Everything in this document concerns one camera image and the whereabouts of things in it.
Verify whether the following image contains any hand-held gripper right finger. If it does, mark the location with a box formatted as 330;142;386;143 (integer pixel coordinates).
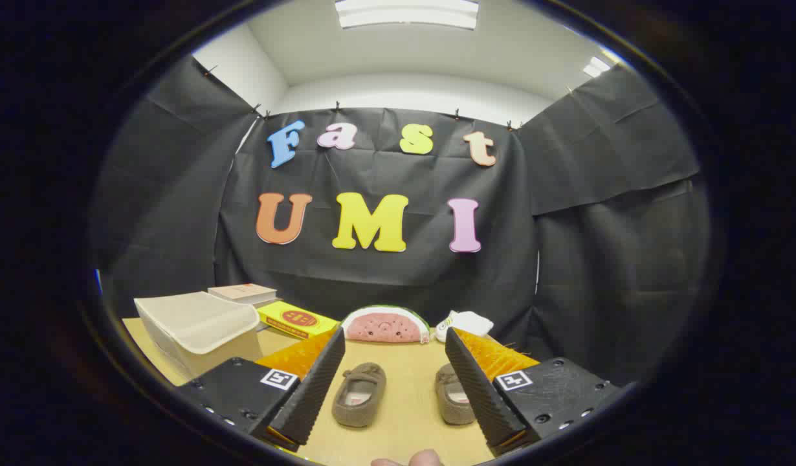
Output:
445;327;623;458

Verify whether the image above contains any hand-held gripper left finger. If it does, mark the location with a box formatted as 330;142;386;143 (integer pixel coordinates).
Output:
176;326;347;453

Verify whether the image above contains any brown fuzzy slipper shoe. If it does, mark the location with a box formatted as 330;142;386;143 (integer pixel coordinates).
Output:
331;362;387;428
434;363;476;426

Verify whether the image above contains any yellow flat box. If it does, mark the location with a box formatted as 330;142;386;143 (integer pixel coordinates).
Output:
256;300;340;340

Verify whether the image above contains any white plush toy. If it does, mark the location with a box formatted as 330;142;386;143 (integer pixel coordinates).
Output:
435;310;494;343

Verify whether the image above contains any watermelon slice plush toy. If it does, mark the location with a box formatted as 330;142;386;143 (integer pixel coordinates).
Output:
340;305;431;344

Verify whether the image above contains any beige book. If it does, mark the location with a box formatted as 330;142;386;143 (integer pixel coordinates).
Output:
208;283;281;307

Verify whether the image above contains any long ceiling light panel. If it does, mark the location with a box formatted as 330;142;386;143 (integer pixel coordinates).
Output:
335;0;480;30

